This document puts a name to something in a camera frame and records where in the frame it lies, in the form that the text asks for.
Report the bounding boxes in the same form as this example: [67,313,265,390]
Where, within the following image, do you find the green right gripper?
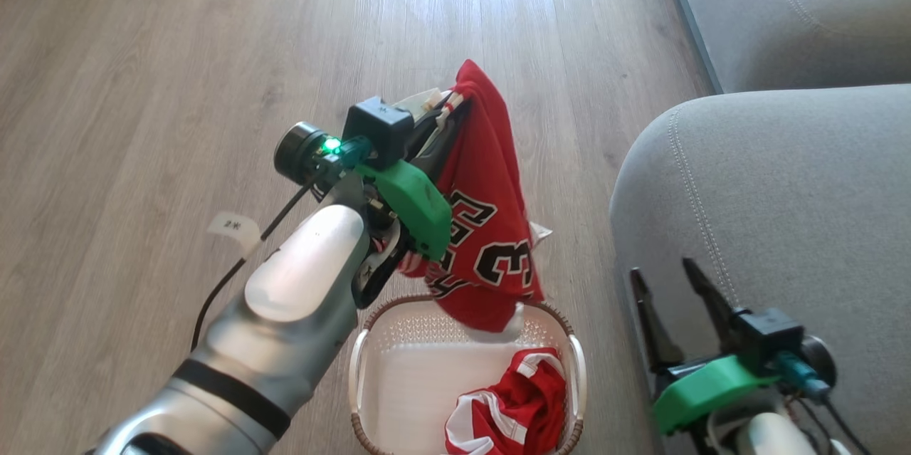
[629,258,785,437]

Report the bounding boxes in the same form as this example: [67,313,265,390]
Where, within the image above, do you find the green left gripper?
[354,100,473,310]

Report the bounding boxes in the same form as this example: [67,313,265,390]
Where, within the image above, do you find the red basketball jersey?
[399,58,554,342]

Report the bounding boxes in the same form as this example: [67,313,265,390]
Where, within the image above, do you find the red white striped shorts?
[444,347,569,455]

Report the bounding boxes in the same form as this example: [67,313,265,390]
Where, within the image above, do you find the white laundry basket brown rim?
[347,293,589,455]

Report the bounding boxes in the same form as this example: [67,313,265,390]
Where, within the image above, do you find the grey sofa seat cushion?
[656,0,911,95]

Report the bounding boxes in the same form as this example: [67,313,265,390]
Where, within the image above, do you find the grey fabric sofa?
[609,83,911,455]

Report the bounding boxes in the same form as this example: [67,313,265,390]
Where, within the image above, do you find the white paper cable tag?
[207,211,263,261]

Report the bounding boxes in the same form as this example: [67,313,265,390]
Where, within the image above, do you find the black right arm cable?
[790,394,873,455]

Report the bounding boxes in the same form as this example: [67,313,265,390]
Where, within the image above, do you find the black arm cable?
[190,181,319,354]
[790,394,873,455]

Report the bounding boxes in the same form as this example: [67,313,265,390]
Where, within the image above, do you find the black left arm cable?
[190,181,319,354]

